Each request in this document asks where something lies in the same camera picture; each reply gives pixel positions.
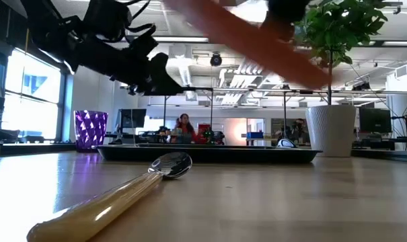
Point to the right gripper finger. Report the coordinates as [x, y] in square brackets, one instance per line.
[280, 31]

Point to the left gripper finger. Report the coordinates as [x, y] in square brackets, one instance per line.
[163, 80]

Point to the orange round plate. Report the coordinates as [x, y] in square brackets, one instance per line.
[243, 37]

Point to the purple faceted cup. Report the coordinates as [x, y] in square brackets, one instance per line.
[90, 129]

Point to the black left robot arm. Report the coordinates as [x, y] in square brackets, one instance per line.
[48, 27]

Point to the black rectangular tray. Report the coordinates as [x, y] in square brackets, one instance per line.
[206, 155]

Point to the long ceiling light strip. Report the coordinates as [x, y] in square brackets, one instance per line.
[181, 39]
[400, 43]

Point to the black computer monitor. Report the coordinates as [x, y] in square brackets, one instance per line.
[132, 118]
[374, 120]

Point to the person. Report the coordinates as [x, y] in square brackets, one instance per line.
[300, 129]
[184, 129]

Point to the green leafy plant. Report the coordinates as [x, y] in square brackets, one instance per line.
[341, 23]

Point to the red background box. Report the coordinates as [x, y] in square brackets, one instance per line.
[203, 129]

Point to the blue storage box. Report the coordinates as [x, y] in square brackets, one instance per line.
[254, 135]

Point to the white textured plant pot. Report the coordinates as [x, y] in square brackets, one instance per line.
[331, 131]

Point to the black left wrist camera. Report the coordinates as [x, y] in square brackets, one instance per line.
[107, 18]

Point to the black dome ceiling camera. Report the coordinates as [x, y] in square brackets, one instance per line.
[216, 60]

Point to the black workstation frame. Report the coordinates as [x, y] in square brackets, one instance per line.
[284, 101]

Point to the large window with dark frame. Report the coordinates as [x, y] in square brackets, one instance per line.
[31, 101]

